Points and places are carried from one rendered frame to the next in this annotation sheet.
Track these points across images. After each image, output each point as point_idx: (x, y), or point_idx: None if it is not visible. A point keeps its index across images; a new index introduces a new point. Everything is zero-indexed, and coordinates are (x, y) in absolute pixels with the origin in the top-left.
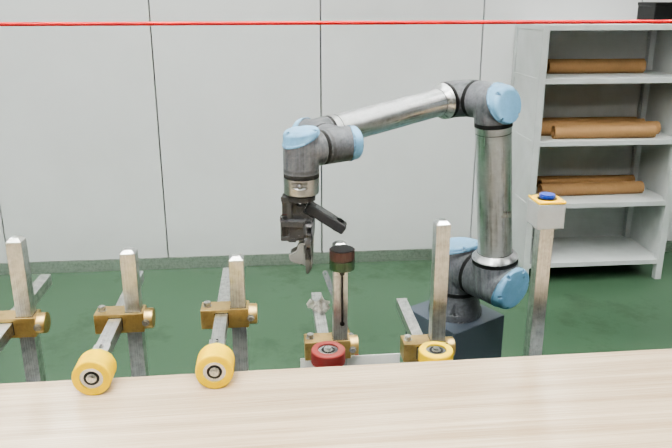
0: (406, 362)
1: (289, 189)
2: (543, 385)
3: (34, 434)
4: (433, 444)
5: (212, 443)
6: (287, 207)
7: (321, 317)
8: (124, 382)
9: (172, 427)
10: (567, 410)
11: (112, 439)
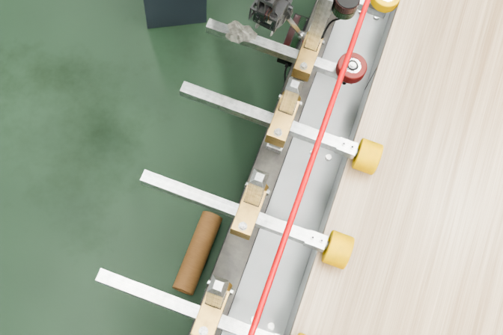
0: None
1: None
2: None
3: (383, 305)
4: (492, 60)
5: (441, 186)
6: (275, 4)
7: (263, 41)
8: (334, 229)
9: (412, 208)
10: None
11: (412, 250)
